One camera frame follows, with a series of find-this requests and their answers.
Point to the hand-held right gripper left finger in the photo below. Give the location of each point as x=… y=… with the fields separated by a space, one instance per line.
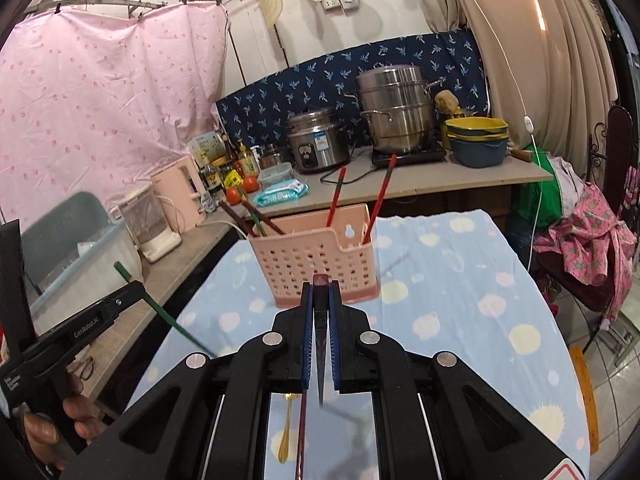
x=308 y=340

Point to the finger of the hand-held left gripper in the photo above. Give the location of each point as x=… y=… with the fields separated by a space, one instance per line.
x=90 y=327

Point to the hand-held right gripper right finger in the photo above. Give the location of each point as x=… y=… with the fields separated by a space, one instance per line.
x=334 y=340

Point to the maroon chopstick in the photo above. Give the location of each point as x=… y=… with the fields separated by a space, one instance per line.
x=301 y=435
x=320 y=370

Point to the pink perforated utensil basket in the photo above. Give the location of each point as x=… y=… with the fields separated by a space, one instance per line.
x=300 y=260

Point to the green chopstick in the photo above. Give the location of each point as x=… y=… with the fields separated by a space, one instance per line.
x=175 y=322
x=245 y=202

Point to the gold flower spoon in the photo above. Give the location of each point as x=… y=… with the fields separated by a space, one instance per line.
x=285 y=440

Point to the dark red chopstick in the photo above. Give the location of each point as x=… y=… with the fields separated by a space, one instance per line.
x=272 y=227
x=265 y=224

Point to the bright red chopstick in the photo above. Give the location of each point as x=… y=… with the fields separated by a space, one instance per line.
x=336 y=197
x=382 y=190

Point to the person's left hand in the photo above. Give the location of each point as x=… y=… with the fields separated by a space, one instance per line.
x=82 y=412

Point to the thin-framed eyeglasses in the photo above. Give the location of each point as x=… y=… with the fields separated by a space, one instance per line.
x=85 y=367

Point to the white dish box with lid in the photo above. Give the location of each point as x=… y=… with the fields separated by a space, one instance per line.
x=95 y=250

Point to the white clear-topped appliance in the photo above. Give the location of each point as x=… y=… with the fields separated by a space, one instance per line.
x=150 y=220

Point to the blue dotted tablecloth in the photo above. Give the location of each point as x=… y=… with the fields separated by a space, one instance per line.
x=450 y=285

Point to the blue wet wipes pack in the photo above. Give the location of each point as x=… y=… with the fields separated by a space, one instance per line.
x=282 y=194

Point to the pink electric kettle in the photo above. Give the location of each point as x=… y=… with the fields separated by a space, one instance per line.
x=177 y=195

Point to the red tomato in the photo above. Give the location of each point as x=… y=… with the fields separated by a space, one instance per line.
x=251 y=183
x=235 y=195

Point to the small glass jar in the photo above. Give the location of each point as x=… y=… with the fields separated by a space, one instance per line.
x=208 y=203

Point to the yellow black packet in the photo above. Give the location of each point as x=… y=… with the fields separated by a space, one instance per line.
x=229 y=177

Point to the wooden side counter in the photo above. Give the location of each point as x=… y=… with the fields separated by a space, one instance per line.
x=425 y=180

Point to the small lidded metal pot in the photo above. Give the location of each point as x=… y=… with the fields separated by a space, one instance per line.
x=272 y=157

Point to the yellow sauce bottle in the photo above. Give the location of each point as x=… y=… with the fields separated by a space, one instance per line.
x=247 y=160

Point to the silver rice cooker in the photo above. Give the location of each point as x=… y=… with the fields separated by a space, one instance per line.
x=315 y=145

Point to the black induction cooker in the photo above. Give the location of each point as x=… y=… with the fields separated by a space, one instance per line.
x=425 y=156

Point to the printed plastic jar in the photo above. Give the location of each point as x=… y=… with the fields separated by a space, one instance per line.
x=206 y=149

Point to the pink dotted curtain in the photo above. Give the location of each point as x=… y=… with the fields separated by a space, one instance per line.
x=100 y=110

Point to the blue bowl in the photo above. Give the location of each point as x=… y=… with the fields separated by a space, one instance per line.
x=477 y=152

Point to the stainless steel steamer pot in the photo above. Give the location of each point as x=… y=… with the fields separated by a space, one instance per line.
x=395 y=110

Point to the navy floral cloth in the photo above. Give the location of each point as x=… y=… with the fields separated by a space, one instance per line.
x=310 y=85

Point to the orange board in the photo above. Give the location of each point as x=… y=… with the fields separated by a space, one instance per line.
x=582 y=400

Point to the yellow bowl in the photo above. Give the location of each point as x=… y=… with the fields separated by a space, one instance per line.
x=475 y=125

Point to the green cloth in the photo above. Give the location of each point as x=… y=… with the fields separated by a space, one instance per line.
x=545 y=185

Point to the tan lumpy sponge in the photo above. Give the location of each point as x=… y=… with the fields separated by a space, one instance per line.
x=446 y=102

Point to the pink floral garment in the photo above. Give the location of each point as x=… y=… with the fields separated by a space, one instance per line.
x=590 y=240

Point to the dark ornate chair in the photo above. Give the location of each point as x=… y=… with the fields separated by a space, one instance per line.
x=620 y=150

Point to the beige curtain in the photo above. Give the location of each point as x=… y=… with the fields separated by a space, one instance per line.
x=550 y=60

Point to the white wall socket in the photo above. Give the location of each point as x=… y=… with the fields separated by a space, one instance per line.
x=341 y=0

